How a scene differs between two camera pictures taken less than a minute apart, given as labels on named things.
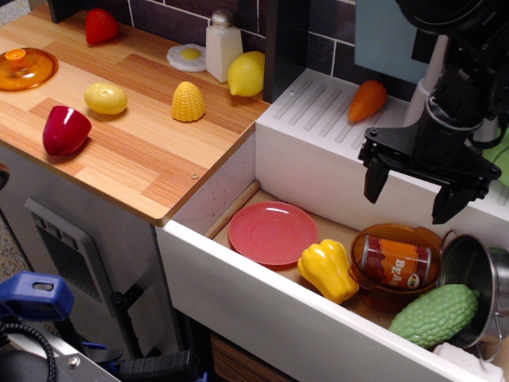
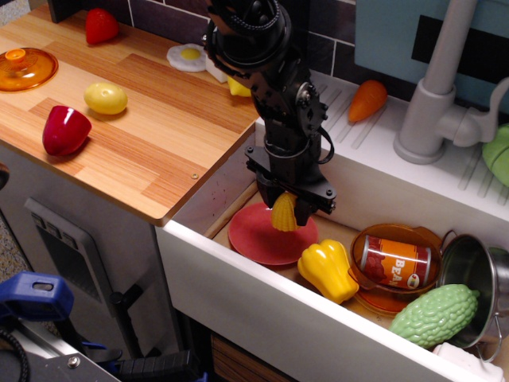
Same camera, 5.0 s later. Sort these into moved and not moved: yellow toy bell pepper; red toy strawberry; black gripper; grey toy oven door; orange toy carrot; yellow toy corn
Moved: black gripper; yellow toy corn
Not moved: orange toy carrot; grey toy oven door; red toy strawberry; yellow toy bell pepper
